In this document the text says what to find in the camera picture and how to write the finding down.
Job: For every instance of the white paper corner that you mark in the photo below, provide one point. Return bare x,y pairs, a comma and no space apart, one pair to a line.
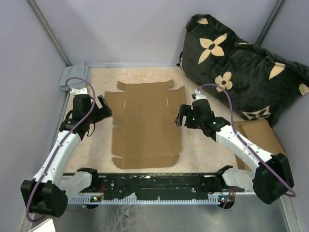
46,226

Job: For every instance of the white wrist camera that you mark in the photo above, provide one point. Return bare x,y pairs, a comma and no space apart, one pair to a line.
197,95
75,91

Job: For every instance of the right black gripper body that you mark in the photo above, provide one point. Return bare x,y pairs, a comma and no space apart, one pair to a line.
193,122

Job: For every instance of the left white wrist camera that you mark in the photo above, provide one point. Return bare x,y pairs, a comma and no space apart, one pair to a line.
75,91

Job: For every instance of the brown cardboard box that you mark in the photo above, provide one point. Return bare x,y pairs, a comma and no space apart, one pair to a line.
144,133

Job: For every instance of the aluminium frame rail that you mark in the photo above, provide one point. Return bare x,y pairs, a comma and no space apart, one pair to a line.
292,214

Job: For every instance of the black plush flower-pattern bag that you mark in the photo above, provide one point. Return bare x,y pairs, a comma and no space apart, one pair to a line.
259,84

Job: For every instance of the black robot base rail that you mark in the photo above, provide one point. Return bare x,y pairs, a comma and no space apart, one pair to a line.
163,186

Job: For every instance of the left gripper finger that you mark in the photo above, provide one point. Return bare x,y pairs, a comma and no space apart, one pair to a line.
100,116
105,109

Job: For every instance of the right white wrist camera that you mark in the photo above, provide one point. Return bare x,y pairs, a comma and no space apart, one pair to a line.
197,95

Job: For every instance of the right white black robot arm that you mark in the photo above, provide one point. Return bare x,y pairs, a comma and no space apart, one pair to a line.
269,176

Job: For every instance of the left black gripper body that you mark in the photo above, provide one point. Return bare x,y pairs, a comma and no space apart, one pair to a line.
91,116

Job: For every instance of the grey folded cloth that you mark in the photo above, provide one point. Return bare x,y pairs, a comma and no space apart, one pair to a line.
80,70

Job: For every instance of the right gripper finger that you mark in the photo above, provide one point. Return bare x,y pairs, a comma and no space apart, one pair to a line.
179,119
185,110

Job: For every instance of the large flat folded cardboard box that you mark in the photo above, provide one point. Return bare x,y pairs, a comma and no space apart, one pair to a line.
260,133

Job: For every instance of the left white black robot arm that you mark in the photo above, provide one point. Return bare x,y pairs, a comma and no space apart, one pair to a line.
47,193

